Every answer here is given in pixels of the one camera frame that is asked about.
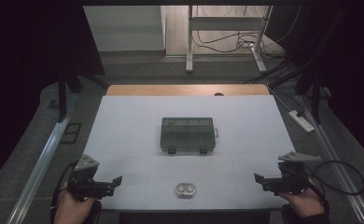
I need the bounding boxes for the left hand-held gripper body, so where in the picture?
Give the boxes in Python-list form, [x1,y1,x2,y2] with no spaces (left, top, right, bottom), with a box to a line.
[65,154,116,202]

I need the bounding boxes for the white power strip cable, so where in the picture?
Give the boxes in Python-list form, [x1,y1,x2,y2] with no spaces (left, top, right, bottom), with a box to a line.
[266,84,294,114]

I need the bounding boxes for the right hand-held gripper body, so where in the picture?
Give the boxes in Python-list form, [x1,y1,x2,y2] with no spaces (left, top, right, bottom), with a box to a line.
[273,150,322,196]

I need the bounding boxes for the black floor frame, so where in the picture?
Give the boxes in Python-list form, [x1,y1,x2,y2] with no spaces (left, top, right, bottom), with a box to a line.
[60,122,83,145]

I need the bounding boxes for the white table cover board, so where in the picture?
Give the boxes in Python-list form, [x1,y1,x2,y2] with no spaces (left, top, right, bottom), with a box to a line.
[82,94,300,213]

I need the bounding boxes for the aluminium floor rail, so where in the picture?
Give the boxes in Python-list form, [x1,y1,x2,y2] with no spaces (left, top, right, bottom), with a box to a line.
[296,94,364,224]
[6,92,80,224]

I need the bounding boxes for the right hand-held gripper cable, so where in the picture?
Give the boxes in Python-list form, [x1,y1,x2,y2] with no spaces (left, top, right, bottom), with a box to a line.
[305,160,364,197]

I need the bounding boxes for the white power strip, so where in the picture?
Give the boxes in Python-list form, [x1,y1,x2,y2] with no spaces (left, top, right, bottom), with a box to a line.
[287,109,315,134]

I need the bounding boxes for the hand-held gripper cable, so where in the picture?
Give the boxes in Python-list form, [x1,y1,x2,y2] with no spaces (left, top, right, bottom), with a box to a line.
[305,160,364,197]
[49,160,79,217]

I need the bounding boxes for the black metal stand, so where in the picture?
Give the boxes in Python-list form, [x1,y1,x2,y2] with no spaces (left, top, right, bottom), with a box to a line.
[268,58,328,125]
[56,65,110,123]

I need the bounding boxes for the small metal part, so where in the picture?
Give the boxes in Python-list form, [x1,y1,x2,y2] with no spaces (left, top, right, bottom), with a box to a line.
[175,182,197,200]

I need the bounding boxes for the white cabinet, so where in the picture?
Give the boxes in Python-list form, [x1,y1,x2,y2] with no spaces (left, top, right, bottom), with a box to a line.
[83,5,166,52]

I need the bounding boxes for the dark curtain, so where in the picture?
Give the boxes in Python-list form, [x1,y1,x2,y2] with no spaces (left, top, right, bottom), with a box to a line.
[0,0,106,191]
[265,0,364,170]

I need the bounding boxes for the white metal desk frame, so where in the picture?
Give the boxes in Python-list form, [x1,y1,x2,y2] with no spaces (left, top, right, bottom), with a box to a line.
[185,5,273,75]

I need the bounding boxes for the person's left hand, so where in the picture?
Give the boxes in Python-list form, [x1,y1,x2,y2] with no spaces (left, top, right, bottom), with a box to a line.
[53,181,98,224]

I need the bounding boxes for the grey transparent compartment box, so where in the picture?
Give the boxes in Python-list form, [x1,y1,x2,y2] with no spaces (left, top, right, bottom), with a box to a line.
[160,117,219,156]

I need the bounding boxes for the left hand-held gripper cable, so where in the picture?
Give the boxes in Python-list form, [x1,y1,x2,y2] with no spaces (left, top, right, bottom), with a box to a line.
[49,160,79,217]

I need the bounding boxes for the person's right hand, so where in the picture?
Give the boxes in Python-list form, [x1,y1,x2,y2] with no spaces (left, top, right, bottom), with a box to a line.
[277,177,327,218]

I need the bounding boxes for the tangled black floor cables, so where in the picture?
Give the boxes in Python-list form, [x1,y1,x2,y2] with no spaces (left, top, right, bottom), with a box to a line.
[191,5,301,61]

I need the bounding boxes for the wooden table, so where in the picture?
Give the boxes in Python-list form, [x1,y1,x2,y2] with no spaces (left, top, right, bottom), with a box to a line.
[105,83,271,97]

